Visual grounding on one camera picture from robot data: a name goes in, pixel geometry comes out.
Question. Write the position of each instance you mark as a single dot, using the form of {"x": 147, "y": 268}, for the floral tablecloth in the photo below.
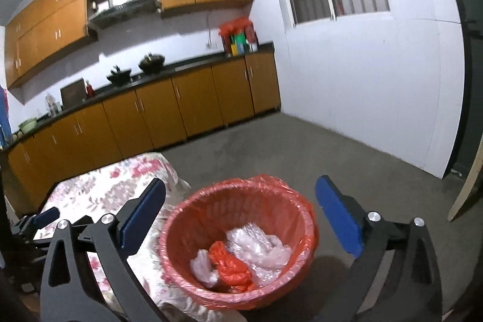
{"x": 98, "y": 190}

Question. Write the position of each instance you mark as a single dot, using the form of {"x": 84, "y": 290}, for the clear glass jar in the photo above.
{"x": 53, "y": 105}

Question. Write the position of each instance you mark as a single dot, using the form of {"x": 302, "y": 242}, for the small red plastic bag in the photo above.
{"x": 230, "y": 265}

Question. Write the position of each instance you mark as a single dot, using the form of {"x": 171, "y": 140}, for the blue box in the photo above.
{"x": 243, "y": 48}

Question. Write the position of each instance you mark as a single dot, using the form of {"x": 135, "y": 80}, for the clear bubble plastic bag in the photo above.
{"x": 253, "y": 242}

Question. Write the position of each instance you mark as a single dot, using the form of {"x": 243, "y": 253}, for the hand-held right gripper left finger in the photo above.
{"x": 145, "y": 210}

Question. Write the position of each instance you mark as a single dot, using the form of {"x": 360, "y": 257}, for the white plastic bag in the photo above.
{"x": 203, "y": 265}

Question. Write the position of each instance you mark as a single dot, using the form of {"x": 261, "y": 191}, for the wooden base cabinets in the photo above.
{"x": 158, "y": 107}

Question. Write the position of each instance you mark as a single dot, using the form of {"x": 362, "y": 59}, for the blue cloth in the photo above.
{"x": 3, "y": 118}

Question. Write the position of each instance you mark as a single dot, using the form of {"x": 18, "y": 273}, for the brown cutting board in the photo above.
{"x": 73, "y": 92}

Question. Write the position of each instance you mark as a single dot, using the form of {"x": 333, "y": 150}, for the dark door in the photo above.
{"x": 468, "y": 61}

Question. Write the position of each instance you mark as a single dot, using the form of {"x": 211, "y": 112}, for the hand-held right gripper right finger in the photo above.
{"x": 339, "y": 220}

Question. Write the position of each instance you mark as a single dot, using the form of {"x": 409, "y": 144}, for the black wok with lid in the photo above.
{"x": 151, "y": 63}

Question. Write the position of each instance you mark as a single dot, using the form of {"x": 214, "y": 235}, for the wooden plank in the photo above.
{"x": 466, "y": 182}

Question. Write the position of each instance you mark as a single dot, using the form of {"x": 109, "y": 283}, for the yellow box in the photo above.
{"x": 234, "y": 49}

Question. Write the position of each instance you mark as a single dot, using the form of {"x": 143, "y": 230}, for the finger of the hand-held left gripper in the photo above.
{"x": 37, "y": 242}
{"x": 47, "y": 218}

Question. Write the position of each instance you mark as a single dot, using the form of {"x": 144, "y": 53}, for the red bottle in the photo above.
{"x": 90, "y": 89}

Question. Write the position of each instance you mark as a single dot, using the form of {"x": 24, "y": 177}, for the dark red box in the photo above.
{"x": 253, "y": 35}

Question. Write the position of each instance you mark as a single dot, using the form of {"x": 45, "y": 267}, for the red plastic basket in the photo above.
{"x": 181, "y": 231}

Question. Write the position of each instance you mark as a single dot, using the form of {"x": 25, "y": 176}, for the green box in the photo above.
{"x": 239, "y": 39}

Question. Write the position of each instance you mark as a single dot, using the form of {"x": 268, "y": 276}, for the green pot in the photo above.
{"x": 27, "y": 125}

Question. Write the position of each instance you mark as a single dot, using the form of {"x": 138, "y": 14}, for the black kitchen countertop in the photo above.
{"x": 196, "y": 63}

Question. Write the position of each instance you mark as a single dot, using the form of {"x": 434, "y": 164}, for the range hood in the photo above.
{"x": 124, "y": 10}

